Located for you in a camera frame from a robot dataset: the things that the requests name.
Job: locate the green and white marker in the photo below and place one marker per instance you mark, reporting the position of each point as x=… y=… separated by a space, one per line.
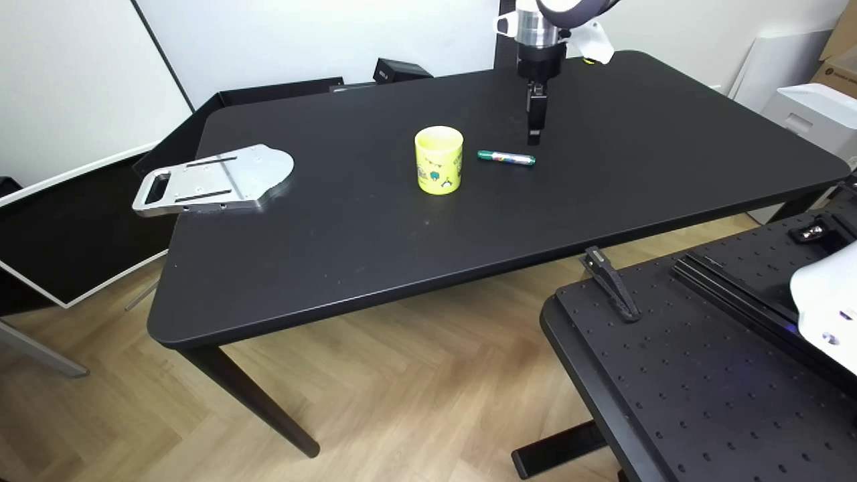
x=511 y=159

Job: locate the black perforated breadboard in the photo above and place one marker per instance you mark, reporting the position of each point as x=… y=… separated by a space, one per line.
x=711 y=380

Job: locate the white box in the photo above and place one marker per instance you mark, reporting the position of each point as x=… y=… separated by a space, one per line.
x=817 y=113

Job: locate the black box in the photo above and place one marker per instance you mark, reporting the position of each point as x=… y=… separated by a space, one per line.
x=391 y=71

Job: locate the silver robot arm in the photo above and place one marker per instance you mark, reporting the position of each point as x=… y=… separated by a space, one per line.
x=544 y=30

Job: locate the yellow mug cup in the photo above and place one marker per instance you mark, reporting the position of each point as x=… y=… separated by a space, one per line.
x=437 y=159

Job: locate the white device housing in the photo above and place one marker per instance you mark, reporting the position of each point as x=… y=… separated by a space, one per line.
x=827 y=297

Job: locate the black clamp lever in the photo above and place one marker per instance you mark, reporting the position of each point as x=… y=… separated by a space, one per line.
x=612 y=284

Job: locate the white board panel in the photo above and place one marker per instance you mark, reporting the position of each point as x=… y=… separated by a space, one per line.
x=82 y=87

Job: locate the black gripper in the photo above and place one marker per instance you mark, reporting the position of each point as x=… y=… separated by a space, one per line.
x=537 y=68

